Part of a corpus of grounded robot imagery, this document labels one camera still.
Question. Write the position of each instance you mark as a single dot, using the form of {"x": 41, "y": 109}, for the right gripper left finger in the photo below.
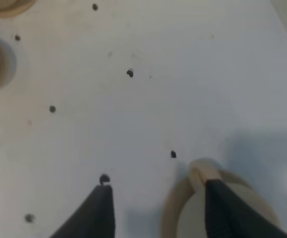
{"x": 95, "y": 218}

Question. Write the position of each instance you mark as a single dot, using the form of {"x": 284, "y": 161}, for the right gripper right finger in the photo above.
{"x": 228, "y": 216}

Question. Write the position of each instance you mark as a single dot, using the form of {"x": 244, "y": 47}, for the round beige teapot saucer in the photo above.
{"x": 184, "y": 210}

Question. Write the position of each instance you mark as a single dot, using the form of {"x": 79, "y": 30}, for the far beige cup saucer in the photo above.
{"x": 11, "y": 8}

